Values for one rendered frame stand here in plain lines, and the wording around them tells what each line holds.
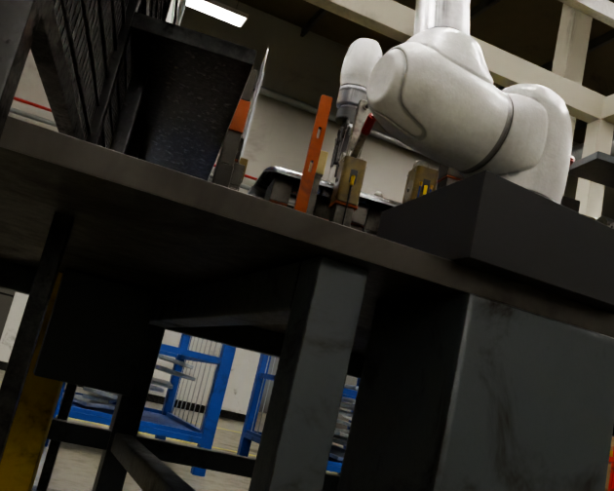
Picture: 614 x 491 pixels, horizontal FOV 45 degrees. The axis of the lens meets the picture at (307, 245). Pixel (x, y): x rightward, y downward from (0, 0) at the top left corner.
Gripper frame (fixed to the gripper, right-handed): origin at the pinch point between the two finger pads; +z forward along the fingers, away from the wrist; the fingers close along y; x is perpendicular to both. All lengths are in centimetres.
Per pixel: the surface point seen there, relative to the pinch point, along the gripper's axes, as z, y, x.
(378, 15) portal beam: -229, 304, -66
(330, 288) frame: 43, -87, 15
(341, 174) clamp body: 4.6, -19.3, 2.6
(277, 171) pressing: 5.8, -10.4, 17.0
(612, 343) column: 40, -85, -32
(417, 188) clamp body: 3.5, -23.0, -15.8
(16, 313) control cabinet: 37, 756, 190
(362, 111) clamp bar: -13.8, -16.9, 0.7
